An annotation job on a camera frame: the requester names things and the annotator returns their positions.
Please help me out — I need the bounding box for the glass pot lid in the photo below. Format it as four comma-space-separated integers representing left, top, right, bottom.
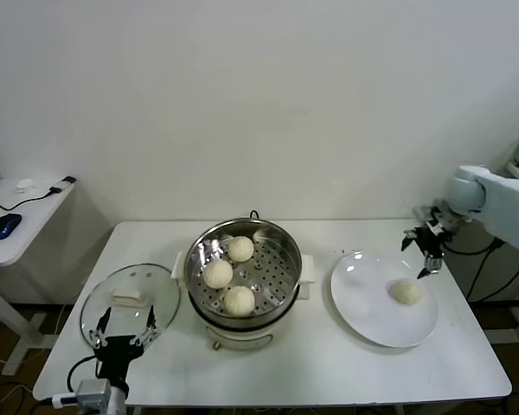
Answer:
79, 263, 182, 350

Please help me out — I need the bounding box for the small white crumpled object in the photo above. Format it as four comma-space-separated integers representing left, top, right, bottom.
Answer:
12, 178, 42, 195

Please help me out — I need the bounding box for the white round plate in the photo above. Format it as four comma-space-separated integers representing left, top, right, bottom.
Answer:
330, 250, 439, 348

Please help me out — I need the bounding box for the white side desk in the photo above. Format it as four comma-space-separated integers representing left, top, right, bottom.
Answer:
0, 176, 79, 377

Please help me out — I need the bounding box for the white wrist camera plug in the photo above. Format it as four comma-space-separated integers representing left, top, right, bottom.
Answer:
50, 392, 79, 408

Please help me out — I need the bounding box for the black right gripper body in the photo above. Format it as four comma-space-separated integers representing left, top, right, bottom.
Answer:
416, 221, 447, 258

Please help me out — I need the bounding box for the stainless steel steamer basket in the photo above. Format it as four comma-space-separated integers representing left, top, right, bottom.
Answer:
171, 219, 316, 328

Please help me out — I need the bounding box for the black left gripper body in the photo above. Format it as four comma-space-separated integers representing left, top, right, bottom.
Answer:
93, 335, 148, 382

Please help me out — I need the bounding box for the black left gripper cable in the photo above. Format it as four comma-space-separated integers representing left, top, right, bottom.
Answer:
66, 354, 99, 393

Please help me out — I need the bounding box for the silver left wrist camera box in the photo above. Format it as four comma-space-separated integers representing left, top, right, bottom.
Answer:
76, 379, 112, 410

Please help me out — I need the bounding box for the white steamed baozi bun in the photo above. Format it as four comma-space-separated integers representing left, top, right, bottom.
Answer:
222, 284, 256, 318
388, 278, 424, 306
202, 259, 234, 290
227, 235, 255, 263

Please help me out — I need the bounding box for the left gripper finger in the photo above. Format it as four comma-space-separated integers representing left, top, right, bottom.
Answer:
88, 307, 112, 348
129, 305, 159, 346

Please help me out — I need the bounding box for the white electric cooker base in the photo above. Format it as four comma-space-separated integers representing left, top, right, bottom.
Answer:
185, 283, 311, 352

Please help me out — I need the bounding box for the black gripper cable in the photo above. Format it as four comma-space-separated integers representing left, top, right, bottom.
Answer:
440, 237, 503, 257
66, 354, 99, 393

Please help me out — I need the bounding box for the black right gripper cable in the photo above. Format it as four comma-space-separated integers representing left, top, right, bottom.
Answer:
440, 237, 503, 257

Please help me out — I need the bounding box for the black power cable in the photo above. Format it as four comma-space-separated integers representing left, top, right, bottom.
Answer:
465, 239, 519, 303

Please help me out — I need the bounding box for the blue computer mouse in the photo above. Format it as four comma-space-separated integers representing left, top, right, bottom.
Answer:
0, 213, 22, 240

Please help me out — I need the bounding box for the black cable with adapter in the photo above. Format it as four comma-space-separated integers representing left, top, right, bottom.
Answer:
0, 176, 77, 213

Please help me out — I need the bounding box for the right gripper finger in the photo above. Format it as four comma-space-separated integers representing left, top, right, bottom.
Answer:
416, 253, 444, 279
400, 227, 422, 252

